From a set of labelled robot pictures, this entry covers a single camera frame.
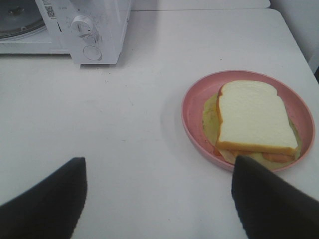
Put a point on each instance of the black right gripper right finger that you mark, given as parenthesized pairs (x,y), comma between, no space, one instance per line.
(270,208)

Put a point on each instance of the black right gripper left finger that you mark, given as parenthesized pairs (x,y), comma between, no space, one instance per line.
(50,209)

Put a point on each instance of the pink round plate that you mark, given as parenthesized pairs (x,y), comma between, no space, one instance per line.
(192,108)

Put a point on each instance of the white bread sandwich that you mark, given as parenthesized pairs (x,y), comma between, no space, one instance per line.
(249,118)

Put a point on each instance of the glass microwave turntable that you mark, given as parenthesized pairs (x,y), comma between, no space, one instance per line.
(18,17)

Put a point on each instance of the white microwave oven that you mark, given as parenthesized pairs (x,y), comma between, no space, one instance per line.
(110,19)

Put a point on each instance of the round microwave door button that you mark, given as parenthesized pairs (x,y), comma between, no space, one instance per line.
(92,53)

